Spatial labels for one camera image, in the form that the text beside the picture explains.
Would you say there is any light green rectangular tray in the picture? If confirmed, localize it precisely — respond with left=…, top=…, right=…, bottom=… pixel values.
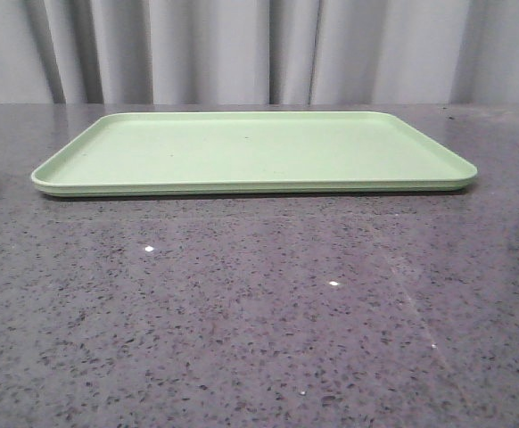
left=31, top=111, right=477, bottom=197

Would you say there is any grey pleated curtain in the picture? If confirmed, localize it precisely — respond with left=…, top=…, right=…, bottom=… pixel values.
left=0, top=1, right=519, bottom=105

